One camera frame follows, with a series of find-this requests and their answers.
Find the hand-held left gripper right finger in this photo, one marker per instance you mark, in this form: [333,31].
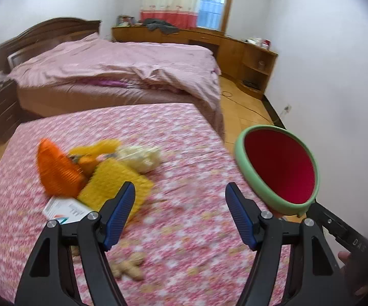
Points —
[238,212]

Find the black flat device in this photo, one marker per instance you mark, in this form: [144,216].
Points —
[250,84]

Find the window with wooden frame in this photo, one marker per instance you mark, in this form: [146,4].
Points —
[214,3]

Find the grey clothes heap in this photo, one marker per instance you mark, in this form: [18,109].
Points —
[160,25]

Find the white wall socket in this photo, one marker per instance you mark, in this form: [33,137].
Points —
[287,108]

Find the person's right hand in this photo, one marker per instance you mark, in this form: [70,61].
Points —
[344,257]

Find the white medicine box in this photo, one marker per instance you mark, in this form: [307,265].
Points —
[66,210]

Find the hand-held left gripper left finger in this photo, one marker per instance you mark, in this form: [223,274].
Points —
[120,212]

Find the dark wooden nightstand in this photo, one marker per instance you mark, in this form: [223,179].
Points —
[2,108]

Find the glass jar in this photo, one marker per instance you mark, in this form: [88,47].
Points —
[261,64]

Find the purple bed sheet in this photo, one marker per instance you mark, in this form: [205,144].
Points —
[113,83]

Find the red and white jar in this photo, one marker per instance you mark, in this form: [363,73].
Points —
[266,44]

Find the pink floral tablecloth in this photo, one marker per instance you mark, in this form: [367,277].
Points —
[184,153]

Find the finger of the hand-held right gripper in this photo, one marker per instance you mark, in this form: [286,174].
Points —
[322,215]

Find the white containers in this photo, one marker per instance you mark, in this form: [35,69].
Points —
[253,41]

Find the yellow sponge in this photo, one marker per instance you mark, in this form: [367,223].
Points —
[110,181]

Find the bed with pink quilt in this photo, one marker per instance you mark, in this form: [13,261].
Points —
[117,60]

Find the green bowl with red inside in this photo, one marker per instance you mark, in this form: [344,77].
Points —
[279,169]

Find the colourful boxes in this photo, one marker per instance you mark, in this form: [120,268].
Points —
[125,21]

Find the long wooden desk cabinet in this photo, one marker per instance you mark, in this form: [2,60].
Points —
[232,46]

